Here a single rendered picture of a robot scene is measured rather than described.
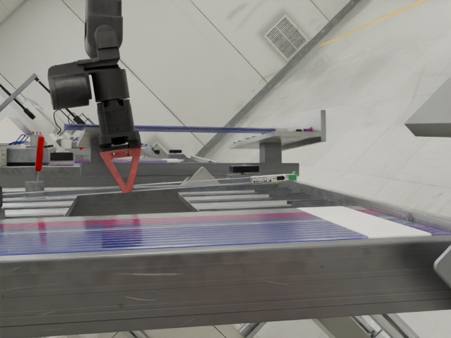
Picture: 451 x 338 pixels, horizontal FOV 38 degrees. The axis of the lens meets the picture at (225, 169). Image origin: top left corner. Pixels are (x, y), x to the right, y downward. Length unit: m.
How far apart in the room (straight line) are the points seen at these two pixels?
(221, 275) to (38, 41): 8.26
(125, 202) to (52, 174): 0.79
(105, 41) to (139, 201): 0.30
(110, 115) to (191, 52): 7.66
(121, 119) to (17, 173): 0.94
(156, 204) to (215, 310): 0.68
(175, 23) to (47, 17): 1.61
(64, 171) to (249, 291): 1.47
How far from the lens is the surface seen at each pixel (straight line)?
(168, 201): 1.21
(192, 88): 8.69
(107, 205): 1.20
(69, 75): 1.09
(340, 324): 1.54
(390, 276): 0.58
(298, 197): 1.04
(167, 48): 8.71
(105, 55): 1.08
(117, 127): 1.09
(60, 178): 1.98
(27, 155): 2.31
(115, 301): 0.53
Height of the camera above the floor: 1.00
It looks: 9 degrees down
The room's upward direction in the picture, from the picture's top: 44 degrees counter-clockwise
